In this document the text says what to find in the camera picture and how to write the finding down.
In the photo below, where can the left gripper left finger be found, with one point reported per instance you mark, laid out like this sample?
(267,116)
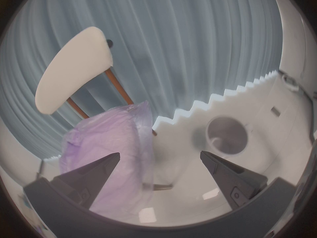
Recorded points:
(94,175)

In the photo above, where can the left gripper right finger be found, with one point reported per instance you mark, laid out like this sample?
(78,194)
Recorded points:
(223,175)

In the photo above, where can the purple plastic bag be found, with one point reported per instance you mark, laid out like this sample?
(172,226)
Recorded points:
(118,137)

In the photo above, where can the white trash bin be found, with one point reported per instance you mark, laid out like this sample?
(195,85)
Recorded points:
(223,145)

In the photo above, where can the white cushioned wooden chair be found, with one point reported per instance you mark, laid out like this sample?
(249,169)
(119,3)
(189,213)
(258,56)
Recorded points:
(74,68)

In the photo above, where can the white round object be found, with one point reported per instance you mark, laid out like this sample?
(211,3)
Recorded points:
(291,82)

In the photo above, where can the pale blue curtain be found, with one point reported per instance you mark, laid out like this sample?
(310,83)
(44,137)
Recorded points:
(173,46)

